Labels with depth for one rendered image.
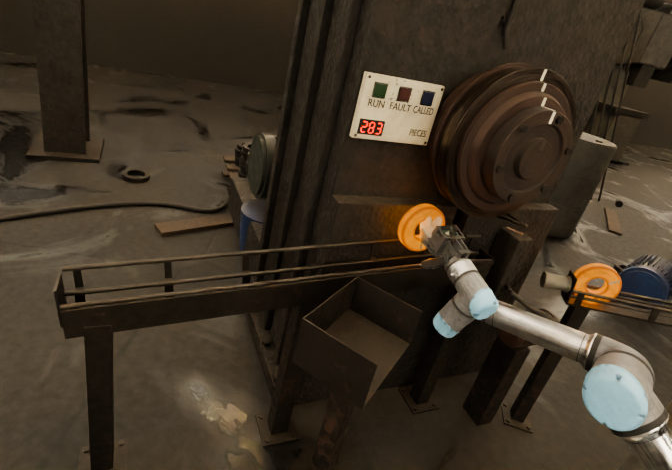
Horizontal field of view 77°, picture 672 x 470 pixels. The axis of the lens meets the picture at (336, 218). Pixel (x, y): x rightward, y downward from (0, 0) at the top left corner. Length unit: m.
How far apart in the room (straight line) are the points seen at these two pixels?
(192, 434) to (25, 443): 0.49
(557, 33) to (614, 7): 0.22
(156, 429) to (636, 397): 1.38
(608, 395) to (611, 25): 1.16
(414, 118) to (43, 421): 1.52
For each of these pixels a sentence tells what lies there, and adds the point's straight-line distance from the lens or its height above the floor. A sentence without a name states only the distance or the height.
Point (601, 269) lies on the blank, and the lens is 1.75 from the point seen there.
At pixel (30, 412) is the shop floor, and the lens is 1.82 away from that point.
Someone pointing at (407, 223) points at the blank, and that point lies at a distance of 1.30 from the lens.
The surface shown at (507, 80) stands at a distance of 1.29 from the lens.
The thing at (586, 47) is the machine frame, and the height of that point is 1.44.
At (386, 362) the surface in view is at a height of 0.60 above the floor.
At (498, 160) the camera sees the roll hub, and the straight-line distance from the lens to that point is 1.25.
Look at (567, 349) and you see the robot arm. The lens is 1.26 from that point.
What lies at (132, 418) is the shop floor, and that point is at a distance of 1.74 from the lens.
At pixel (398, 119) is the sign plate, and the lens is 1.27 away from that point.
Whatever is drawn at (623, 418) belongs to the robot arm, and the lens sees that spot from 1.12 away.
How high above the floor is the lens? 1.36
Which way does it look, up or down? 25 degrees down
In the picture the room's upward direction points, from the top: 14 degrees clockwise
